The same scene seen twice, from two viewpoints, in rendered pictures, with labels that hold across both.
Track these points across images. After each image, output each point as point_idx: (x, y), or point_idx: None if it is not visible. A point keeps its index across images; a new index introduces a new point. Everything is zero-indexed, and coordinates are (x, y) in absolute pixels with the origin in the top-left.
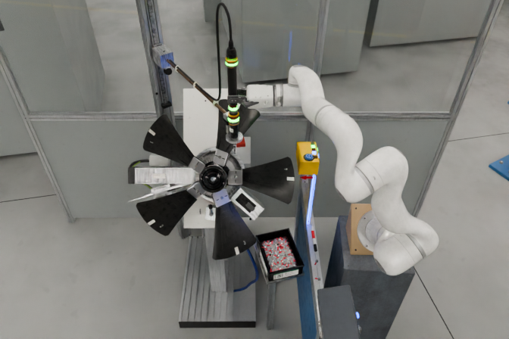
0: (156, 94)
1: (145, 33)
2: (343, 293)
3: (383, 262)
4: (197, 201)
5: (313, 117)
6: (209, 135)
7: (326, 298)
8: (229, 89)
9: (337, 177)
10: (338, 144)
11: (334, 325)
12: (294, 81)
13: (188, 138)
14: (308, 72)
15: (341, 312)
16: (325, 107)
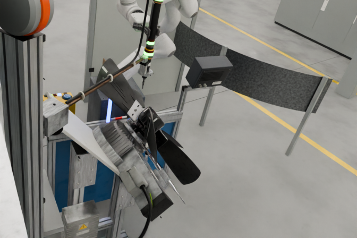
0: (42, 194)
1: (42, 104)
2: (200, 59)
3: (175, 48)
4: None
5: None
6: (90, 138)
7: (205, 65)
8: (157, 24)
9: (194, 7)
10: None
11: (215, 63)
12: None
13: (100, 155)
14: None
15: (209, 60)
16: None
